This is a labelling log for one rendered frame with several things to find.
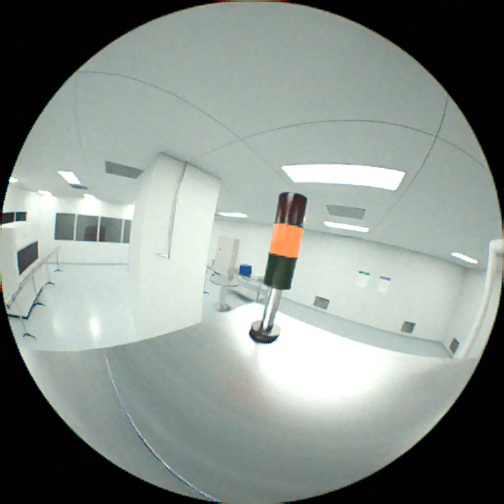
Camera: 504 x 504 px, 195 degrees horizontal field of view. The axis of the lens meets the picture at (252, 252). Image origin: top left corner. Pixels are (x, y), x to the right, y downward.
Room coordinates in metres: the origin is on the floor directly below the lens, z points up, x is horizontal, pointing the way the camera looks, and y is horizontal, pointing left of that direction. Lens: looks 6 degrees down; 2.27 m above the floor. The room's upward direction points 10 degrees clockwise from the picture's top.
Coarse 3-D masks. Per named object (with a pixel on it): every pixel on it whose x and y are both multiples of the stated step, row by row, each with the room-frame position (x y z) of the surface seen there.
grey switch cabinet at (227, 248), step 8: (224, 240) 7.35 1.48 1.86; (232, 240) 7.02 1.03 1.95; (216, 248) 7.66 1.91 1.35; (224, 248) 7.29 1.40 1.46; (232, 248) 6.97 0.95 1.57; (216, 256) 7.60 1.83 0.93; (224, 256) 7.24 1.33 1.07; (232, 256) 7.02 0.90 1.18; (216, 264) 7.55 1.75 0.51; (224, 264) 7.19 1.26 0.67; (232, 264) 7.10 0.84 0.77; (216, 272) 7.52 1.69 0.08; (224, 272) 7.14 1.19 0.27
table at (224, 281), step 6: (210, 276) 4.06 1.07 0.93; (216, 276) 4.18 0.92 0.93; (222, 276) 4.30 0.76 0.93; (228, 276) 4.42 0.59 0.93; (216, 282) 3.66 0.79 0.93; (222, 282) 3.76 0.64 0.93; (228, 282) 3.86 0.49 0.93; (234, 282) 3.96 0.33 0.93; (240, 282) 4.12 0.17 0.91; (222, 288) 3.97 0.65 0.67; (222, 294) 3.96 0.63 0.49; (222, 300) 3.97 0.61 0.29; (216, 306) 4.01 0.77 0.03; (222, 306) 3.98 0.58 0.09; (228, 306) 4.17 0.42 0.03
